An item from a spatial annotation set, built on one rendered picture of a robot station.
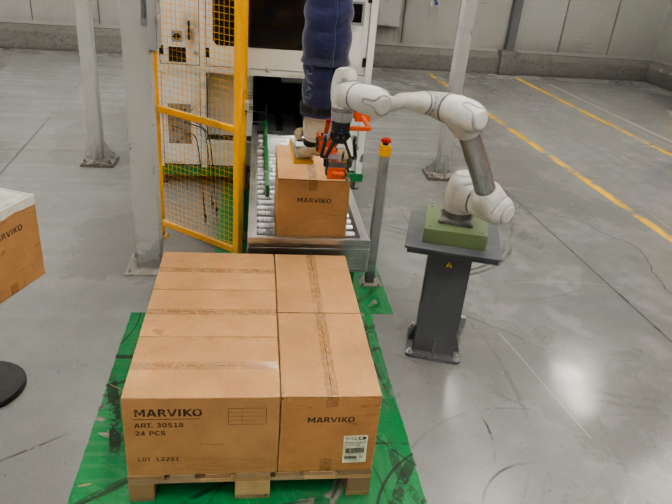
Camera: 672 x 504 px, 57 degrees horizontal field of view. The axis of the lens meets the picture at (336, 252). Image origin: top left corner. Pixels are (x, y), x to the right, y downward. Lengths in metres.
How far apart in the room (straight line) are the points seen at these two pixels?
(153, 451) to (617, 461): 2.16
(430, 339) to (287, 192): 1.18
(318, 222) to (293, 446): 1.38
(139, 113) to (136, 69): 0.26
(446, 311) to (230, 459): 1.52
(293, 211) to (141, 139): 1.15
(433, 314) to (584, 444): 1.01
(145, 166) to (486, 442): 2.60
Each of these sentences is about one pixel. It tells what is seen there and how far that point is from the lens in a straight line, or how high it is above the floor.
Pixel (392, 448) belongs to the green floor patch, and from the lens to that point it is 3.08.
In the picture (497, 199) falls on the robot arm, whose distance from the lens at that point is 3.12.
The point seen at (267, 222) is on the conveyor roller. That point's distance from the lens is 3.87.
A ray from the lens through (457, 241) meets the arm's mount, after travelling 3.27.
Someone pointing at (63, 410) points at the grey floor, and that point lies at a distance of 3.34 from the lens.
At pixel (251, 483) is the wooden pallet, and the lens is 2.76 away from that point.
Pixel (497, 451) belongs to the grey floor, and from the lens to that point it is 3.21.
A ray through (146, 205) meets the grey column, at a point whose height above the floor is 0.48.
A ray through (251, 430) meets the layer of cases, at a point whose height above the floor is 0.38.
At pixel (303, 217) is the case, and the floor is 0.72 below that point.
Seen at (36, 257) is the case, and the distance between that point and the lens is 3.13.
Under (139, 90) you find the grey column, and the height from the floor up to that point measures 1.23.
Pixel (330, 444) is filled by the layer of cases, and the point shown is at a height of 0.29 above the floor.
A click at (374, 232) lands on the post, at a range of 4.15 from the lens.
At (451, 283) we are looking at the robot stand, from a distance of 3.44.
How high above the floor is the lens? 2.13
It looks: 27 degrees down
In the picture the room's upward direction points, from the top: 5 degrees clockwise
